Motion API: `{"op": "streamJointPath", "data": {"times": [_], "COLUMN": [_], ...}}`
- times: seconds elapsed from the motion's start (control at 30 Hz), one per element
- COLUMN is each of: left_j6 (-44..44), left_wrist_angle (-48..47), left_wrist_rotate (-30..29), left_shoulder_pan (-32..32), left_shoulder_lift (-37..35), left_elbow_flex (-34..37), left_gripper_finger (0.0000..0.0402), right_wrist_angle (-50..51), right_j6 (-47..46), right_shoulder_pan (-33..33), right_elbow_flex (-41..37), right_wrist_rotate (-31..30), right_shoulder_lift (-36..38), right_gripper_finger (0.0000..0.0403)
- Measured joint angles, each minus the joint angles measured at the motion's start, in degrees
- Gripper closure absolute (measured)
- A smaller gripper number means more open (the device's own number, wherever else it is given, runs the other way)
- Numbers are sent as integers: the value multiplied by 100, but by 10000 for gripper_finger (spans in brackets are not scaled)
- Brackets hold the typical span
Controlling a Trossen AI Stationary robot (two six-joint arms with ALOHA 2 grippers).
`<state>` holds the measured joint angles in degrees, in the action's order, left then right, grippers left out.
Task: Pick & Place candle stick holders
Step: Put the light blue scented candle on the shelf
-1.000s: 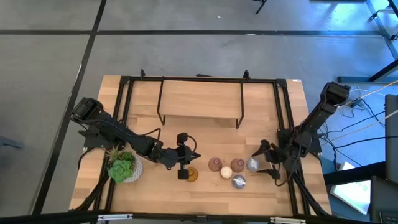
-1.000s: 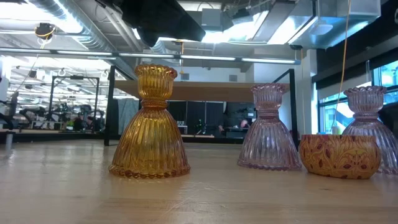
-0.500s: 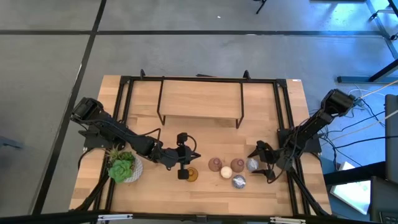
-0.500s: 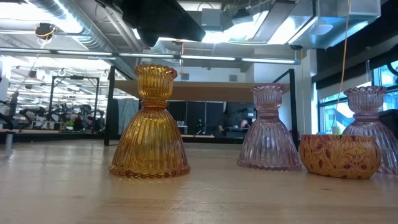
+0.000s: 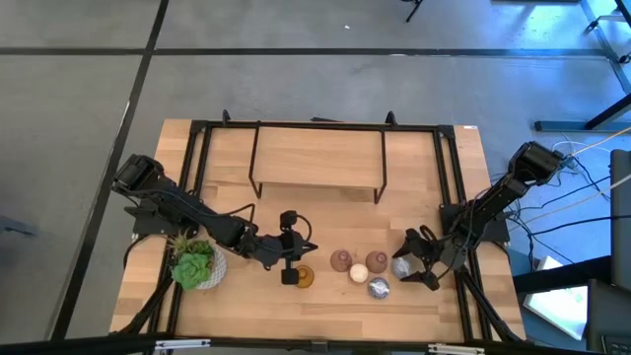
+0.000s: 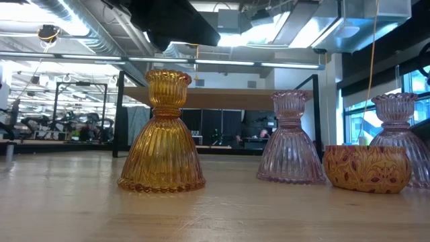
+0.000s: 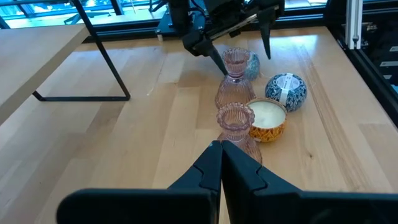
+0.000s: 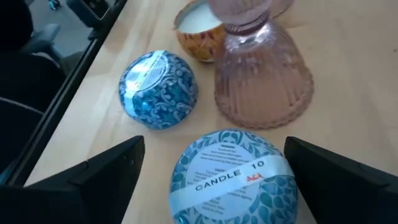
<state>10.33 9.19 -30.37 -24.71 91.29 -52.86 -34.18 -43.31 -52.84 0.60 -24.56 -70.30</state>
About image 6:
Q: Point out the amber glass candlestick holder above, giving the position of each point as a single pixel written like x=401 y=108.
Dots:
x=163 y=151

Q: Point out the pink glass candlestick holder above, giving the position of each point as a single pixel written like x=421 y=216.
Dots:
x=394 y=111
x=289 y=151

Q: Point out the orange floral candle tin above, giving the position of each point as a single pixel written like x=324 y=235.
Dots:
x=366 y=169

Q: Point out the long ceiling light bar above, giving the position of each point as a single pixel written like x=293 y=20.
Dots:
x=161 y=60

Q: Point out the wooden shelf black metal legs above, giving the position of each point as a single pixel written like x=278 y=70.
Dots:
x=218 y=98

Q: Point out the grey hanging cloth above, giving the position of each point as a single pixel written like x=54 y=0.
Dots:
x=137 y=124

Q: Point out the person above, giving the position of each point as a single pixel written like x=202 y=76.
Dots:
x=264 y=133

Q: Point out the black metal rig frame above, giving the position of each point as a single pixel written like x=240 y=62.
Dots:
x=105 y=101

